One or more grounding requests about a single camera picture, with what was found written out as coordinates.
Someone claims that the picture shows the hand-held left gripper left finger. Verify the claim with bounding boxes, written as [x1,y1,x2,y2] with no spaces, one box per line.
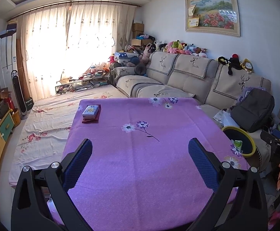
[11,138,93,231]

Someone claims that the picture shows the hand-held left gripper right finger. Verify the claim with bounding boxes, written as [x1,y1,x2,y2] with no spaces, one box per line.
[188,138,268,231]

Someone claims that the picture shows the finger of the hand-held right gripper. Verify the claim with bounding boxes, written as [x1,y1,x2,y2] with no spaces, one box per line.
[260,129,280,150]

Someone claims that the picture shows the yellow rimmed dark bin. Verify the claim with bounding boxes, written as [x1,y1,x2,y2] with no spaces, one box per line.
[222,126,256,157]

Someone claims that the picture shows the grey backpack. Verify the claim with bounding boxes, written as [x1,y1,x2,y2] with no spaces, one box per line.
[230,88,275,133]

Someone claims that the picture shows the card box on red wallet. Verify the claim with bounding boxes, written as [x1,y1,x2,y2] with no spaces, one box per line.
[82,105,102,124]

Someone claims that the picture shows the loose white papers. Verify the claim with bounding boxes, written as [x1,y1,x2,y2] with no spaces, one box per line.
[213,109,238,128]

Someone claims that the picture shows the floral bedsheet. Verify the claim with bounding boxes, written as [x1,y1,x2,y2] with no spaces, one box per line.
[8,84,131,188]

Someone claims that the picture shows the purple floral tablecloth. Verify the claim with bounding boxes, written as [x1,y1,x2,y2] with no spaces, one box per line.
[47,96,250,231]

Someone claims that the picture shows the blue yellow card box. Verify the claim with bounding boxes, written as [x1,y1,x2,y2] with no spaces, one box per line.
[82,105,99,119]

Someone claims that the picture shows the yellow plush toy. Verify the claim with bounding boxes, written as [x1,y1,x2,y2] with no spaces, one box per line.
[240,58,254,74]

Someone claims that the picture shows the yellow wicker basket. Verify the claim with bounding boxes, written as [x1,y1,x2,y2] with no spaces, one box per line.
[11,108,22,127]

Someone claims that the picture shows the glass coffee table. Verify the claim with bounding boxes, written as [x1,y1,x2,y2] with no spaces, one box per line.
[55,74,111,94]

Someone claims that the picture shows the beige sofa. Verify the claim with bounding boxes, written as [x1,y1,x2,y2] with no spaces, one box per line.
[111,51,273,174]

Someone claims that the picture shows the black plush toy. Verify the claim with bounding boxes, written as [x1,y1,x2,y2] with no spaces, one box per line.
[218,54,243,75]

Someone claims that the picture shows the black white tower fan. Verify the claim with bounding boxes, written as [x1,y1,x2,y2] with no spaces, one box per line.
[11,70,28,120]

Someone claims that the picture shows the dark round cushion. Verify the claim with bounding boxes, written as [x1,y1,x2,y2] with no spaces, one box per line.
[134,64,147,76]

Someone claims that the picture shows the star patterned suitcase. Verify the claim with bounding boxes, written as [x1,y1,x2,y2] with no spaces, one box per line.
[114,52,139,64]

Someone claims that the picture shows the cream embroidered curtain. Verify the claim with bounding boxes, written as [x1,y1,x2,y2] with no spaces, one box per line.
[17,1,137,99]

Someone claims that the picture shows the row of plush toys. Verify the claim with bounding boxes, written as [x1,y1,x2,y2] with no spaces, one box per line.
[140,40,208,68]

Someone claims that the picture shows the framed flower painting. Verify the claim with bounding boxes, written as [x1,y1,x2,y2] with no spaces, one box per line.
[185,0,241,37]

